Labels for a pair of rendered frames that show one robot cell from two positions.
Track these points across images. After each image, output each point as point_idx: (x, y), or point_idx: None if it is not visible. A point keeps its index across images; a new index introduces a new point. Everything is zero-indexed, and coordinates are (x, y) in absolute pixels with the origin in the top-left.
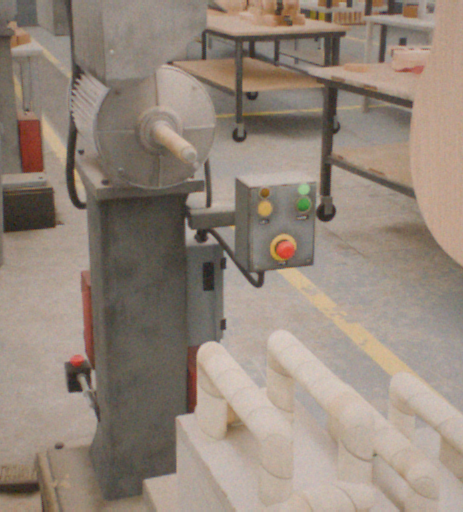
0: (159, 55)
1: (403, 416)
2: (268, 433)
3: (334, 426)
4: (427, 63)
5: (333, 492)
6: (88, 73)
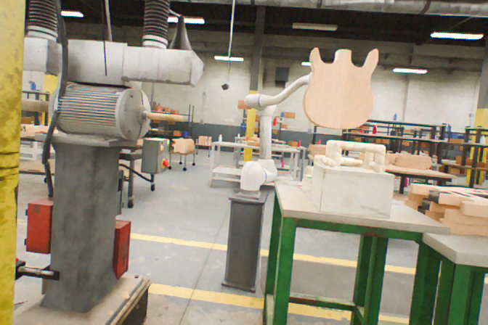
0: (197, 78)
1: None
2: (384, 146)
3: None
4: (311, 84)
5: None
6: (152, 82)
